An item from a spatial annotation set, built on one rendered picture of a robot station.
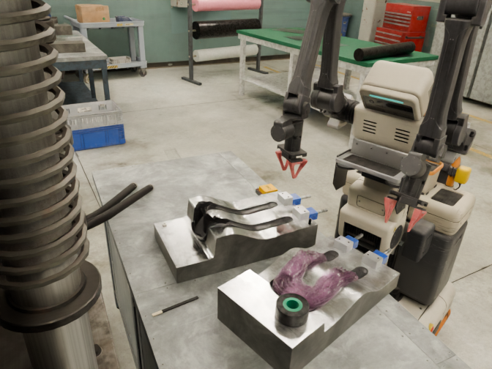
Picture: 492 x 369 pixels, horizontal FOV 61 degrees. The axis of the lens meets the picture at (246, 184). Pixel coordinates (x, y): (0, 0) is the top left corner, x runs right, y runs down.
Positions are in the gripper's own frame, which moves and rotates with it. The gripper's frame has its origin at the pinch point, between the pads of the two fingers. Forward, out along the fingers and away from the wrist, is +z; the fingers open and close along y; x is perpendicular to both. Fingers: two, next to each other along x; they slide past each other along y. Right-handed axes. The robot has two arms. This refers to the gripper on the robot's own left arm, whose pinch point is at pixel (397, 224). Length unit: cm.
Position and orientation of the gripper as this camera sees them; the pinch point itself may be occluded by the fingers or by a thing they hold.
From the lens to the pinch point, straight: 131.8
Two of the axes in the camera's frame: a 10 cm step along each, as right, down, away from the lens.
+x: 5.8, 1.0, 8.1
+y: 7.5, 3.3, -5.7
